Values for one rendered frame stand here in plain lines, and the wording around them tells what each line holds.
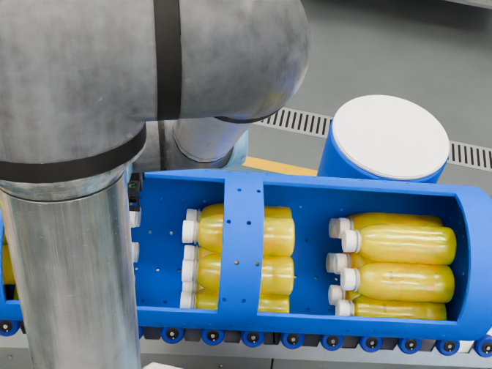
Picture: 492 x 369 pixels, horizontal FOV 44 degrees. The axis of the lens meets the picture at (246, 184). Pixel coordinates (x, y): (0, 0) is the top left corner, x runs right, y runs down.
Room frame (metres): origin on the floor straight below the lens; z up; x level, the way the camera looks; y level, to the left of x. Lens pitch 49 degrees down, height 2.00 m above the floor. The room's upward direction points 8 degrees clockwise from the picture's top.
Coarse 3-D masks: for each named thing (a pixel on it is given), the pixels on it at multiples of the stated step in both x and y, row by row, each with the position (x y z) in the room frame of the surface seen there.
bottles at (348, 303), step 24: (336, 264) 0.65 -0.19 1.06; (360, 264) 0.64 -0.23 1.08; (192, 288) 0.59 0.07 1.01; (336, 288) 0.63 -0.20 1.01; (288, 312) 0.54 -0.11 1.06; (336, 312) 0.57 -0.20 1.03; (360, 312) 0.56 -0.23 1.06; (384, 312) 0.56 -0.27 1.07; (408, 312) 0.56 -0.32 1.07; (432, 312) 0.57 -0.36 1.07
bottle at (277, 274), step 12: (204, 264) 0.57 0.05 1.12; (216, 264) 0.57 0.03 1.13; (264, 264) 0.58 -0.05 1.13; (276, 264) 0.58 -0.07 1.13; (288, 264) 0.59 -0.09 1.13; (204, 276) 0.55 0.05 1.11; (216, 276) 0.55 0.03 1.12; (264, 276) 0.56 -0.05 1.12; (276, 276) 0.56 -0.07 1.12; (288, 276) 0.57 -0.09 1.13; (216, 288) 0.54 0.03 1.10; (264, 288) 0.55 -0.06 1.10; (276, 288) 0.55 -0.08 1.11; (288, 288) 0.55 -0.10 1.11
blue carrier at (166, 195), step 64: (192, 192) 0.75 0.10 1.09; (256, 192) 0.65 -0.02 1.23; (320, 192) 0.78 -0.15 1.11; (384, 192) 0.71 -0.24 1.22; (448, 192) 0.72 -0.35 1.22; (0, 256) 0.49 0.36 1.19; (256, 256) 0.54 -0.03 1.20; (320, 256) 0.72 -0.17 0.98; (192, 320) 0.48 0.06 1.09; (256, 320) 0.49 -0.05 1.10; (320, 320) 0.50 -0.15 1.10; (384, 320) 0.52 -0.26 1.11; (448, 320) 0.62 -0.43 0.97
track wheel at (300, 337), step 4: (280, 336) 0.54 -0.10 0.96; (284, 336) 0.54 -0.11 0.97; (288, 336) 0.54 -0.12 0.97; (292, 336) 0.54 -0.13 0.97; (296, 336) 0.54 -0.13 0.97; (300, 336) 0.54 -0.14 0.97; (304, 336) 0.54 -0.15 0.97; (284, 340) 0.53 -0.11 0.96; (288, 340) 0.53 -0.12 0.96; (292, 340) 0.53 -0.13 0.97; (296, 340) 0.53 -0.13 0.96; (300, 340) 0.53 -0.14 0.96; (284, 344) 0.53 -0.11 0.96; (288, 344) 0.53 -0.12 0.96; (292, 344) 0.53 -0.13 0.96; (296, 344) 0.53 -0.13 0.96; (300, 344) 0.53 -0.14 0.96; (292, 348) 0.52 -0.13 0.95
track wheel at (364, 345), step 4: (360, 336) 0.56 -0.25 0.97; (360, 340) 0.55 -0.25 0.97; (364, 340) 0.55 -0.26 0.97; (368, 340) 0.55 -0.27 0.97; (372, 340) 0.55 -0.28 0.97; (376, 340) 0.55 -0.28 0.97; (380, 340) 0.55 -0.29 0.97; (360, 344) 0.55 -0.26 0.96; (364, 344) 0.55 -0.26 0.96; (368, 344) 0.55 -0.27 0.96; (372, 344) 0.55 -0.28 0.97; (376, 344) 0.55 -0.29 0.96; (380, 344) 0.55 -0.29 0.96; (364, 348) 0.54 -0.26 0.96; (368, 348) 0.54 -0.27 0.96; (372, 348) 0.54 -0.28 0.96; (376, 348) 0.54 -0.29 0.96; (372, 352) 0.54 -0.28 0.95
